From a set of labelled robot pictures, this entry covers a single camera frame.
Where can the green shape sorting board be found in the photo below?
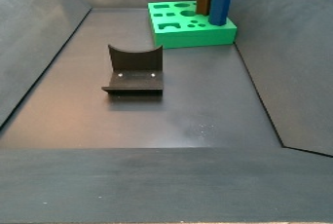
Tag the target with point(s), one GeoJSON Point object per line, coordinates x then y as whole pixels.
{"type": "Point", "coordinates": [180, 28]}

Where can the blue hexagonal peg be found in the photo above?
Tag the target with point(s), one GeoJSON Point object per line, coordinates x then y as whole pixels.
{"type": "Point", "coordinates": [219, 12]}

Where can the black curved holder stand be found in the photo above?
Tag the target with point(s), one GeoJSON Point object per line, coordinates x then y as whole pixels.
{"type": "Point", "coordinates": [137, 71]}

